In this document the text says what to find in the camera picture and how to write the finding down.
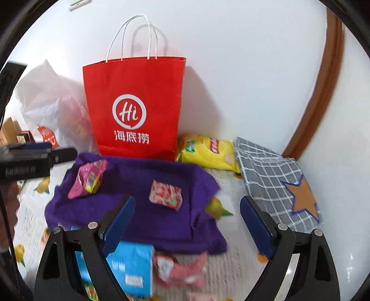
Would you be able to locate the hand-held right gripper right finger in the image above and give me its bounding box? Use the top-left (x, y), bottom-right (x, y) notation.
top-left (240, 195), bottom-right (342, 301)

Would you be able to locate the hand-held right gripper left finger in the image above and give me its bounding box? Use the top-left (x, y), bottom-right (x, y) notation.
top-left (33, 194), bottom-right (136, 301)

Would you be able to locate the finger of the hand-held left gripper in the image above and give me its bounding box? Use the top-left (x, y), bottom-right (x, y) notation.
top-left (51, 147), bottom-right (78, 167)
top-left (17, 142), bottom-right (53, 151)

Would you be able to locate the person's left hand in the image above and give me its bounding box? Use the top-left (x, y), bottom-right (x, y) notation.
top-left (0, 182), bottom-right (20, 255)

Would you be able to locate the red edged book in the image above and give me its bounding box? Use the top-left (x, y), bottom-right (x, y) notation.
top-left (17, 130), bottom-right (37, 144)

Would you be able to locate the magenta snack packet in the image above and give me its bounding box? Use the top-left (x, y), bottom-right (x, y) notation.
top-left (67, 159), bottom-right (109, 200)

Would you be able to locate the purple towel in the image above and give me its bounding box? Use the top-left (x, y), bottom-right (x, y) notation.
top-left (45, 152), bottom-right (229, 255)

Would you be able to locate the blue tissue pack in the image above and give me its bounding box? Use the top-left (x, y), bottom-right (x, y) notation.
top-left (71, 227), bottom-right (157, 300)

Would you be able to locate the white plastic bag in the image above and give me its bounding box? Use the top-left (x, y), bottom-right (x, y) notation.
top-left (14, 59), bottom-right (100, 155)

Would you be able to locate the white red strawberry packet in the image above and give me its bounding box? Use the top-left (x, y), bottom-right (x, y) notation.
top-left (148, 179), bottom-right (183, 212)

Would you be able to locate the grey checked star cloth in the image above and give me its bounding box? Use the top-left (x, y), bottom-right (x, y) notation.
top-left (233, 137), bottom-right (323, 232)

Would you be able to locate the pink cookie snack packet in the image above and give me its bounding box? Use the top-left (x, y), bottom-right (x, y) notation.
top-left (153, 251), bottom-right (209, 290)

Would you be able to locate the red paper bag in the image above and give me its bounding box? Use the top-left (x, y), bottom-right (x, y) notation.
top-left (82, 14), bottom-right (186, 163)

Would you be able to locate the pale pink snack packet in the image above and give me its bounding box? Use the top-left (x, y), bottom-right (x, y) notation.
top-left (187, 292), bottom-right (219, 301)

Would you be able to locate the yellow chip bag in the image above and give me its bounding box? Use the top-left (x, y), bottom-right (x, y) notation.
top-left (174, 132), bottom-right (241, 173)

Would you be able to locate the white wall fixture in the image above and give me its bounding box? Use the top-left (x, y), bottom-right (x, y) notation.
top-left (68, 0), bottom-right (91, 11)

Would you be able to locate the brown wooden door frame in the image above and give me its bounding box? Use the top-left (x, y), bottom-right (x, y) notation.
top-left (282, 7), bottom-right (346, 161)

